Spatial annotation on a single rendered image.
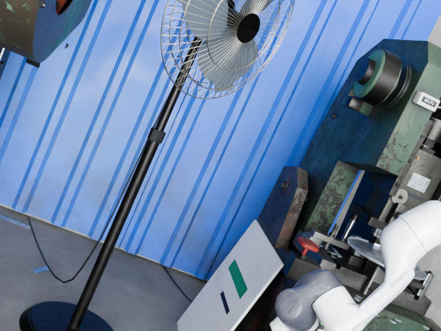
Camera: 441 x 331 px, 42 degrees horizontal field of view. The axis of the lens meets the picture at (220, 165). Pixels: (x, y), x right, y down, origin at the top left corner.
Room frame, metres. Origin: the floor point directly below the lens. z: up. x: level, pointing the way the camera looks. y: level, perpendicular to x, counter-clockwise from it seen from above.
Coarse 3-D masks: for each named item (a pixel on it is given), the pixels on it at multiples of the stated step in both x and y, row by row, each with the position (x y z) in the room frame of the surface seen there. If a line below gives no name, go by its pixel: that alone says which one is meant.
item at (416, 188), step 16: (416, 160) 2.00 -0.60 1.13; (432, 160) 2.01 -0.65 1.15; (416, 176) 2.00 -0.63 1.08; (432, 176) 2.01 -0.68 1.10; (384, 192) 2.03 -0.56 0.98; (400, 192) 1.98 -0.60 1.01; (416, 192) 2.01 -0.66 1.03; (432, 192) 2.02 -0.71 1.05; (368, 208) 2.08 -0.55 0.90; (384, 208) 1.99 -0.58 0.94; (400, 208) 1.97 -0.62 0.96
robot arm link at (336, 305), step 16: (400, 224) 1.40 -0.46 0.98; (384, 240) 1.40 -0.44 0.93; (400, 240) 1.38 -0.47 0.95; (416, 240) 1.37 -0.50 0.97; (384, 256) 1.39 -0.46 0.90; (400, 256) 1.36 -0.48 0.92; (416, 256) 1.38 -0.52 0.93; (400, 272) 1.35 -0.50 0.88; (336, 288) 1.37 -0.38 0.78; (384, 288) 1.34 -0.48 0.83; (400, 288) 1.35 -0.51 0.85; (320, 304) 1.35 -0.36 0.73; (336, 304) 1.34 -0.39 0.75; (352, 304) 1.35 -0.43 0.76; (368, 304) 1.33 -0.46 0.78; (384, 304) 1.34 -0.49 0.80; (320, 320) 1.36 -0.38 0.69; (336, 320) 1.32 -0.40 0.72; (352, 320) 1.31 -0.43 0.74; (368, 320) 1.34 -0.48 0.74
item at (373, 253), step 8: (352, 240) 2.02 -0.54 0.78; (360, 240) 2.08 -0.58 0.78; (368, 240) 2.10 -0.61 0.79; (360, 248) 1.95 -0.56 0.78; (368, 248) 2.00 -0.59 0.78; (376, 248) 2.05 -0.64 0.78; (368, 256) 1.85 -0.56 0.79; (376, 256) 1.92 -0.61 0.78; (416, 272) 1.94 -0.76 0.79; (424, 272) 1.97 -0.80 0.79
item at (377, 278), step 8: (368, 264) 1.96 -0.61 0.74; (376, 264) 1.88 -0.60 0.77; (368, 272) 1.93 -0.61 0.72; (376, 272) 1.91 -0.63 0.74; (384, 272) 1.81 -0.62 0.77; (368, 280) 1.91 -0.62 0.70; (376, 280) 1.91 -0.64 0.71; (416, 280) 1.85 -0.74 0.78; (368, 288) 1.90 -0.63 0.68; (376, 288) 1.91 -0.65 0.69; (424, 288) 1.81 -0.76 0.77
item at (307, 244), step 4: (300, 236) 1.81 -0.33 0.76; (300, 240) 1.79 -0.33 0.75; (304, 240) 1.78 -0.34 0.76; (308, 240) 1.81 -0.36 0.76; (304, 244) 1.76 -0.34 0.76; (308, 244) 1.76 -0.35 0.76; (312, 244) 1.78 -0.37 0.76; (304, 248) 1.79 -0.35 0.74; (308, 248) 1.76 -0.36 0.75; (312, 248) 1.76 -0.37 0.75; (316, 248) 1.76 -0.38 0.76; (304, 252) 1.79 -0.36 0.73
